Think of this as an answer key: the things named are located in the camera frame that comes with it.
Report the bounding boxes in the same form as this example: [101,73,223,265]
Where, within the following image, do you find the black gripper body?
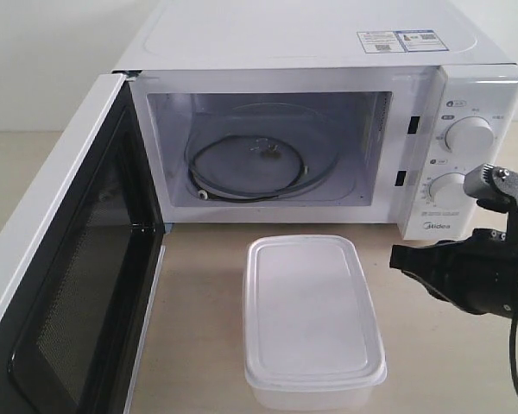
[452,229,518,317]

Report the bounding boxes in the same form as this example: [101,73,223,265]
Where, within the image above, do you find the white plastic lidded container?
[243,235,388,411]

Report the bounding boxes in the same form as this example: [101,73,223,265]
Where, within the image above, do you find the white microwave door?
[0,72,164,413]

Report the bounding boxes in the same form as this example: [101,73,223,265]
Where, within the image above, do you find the white Midea microwave oven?
[115,1,518,240]

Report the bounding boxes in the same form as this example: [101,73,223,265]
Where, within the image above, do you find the white lower timer knob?
[428,172,471,210]

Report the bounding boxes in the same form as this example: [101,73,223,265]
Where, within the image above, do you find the white upper power knob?
[445,116,495,155]

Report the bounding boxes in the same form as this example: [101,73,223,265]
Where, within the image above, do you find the glass turntable plate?
[185,103,342,203]

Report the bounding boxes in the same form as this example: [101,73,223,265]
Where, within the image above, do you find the blue label sticker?
[395,29,448,53]

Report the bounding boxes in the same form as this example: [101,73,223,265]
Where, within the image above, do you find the white label sticker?
[357,31,405,54]

